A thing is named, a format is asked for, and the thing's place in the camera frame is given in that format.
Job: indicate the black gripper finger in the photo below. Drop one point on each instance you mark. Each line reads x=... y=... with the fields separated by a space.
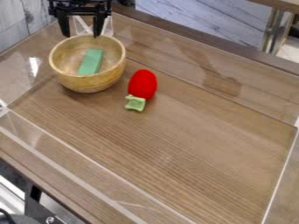
x=99 y=19
x=64 y=24

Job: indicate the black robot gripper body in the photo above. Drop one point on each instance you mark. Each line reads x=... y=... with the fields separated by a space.
x=79 y=7

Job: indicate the green rectangular block stick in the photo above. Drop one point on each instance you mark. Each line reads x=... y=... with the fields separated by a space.
x=91 y=62

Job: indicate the wooden brown bowl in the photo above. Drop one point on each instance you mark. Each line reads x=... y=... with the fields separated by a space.
x=67 y=56

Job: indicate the red plush strawberry toy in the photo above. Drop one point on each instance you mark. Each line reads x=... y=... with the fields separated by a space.
x=142 y=89

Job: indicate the clear acrylic front barrier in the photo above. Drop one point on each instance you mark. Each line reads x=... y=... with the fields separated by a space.
x=84 y=186

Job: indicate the metal table leg background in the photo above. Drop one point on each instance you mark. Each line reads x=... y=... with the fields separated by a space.
x=276 y=30

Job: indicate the black table frame leg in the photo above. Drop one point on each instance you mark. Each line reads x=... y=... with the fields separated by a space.
x=36 y=214

